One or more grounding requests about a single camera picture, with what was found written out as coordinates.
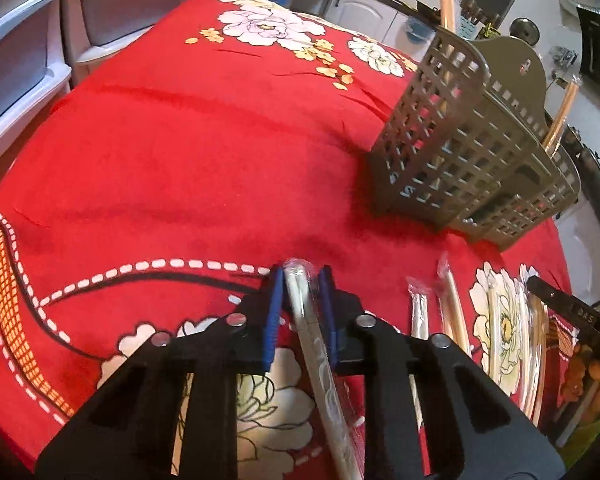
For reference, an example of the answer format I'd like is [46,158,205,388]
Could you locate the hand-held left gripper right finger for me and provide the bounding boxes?
[317,265,566,480]

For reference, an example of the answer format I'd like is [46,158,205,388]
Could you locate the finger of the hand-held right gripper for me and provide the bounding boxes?
[526,276,600,341]

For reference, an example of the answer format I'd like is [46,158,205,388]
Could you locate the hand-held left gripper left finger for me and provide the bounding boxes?
[35,266,286,480]

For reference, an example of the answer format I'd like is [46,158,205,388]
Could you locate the grey plastic utensil basket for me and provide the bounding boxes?
[369,27,582,252]

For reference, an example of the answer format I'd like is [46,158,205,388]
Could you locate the person's right hand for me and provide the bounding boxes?
[564,344,600,406]

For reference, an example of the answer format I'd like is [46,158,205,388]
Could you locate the green clothing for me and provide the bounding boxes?
[555,400,600,467]

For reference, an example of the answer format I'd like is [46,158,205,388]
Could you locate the red floral tablecloth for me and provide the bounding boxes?
[0,0,576,471]

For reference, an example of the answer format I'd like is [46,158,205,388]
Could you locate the steel pot lid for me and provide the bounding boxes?
[510,17,539,44]

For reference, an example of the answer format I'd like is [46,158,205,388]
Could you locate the blue hanging bag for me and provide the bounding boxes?
[406,16,433,47]

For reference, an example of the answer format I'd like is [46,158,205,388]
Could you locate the white kitchen base cabinets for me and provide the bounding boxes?
[325,0,421,55]

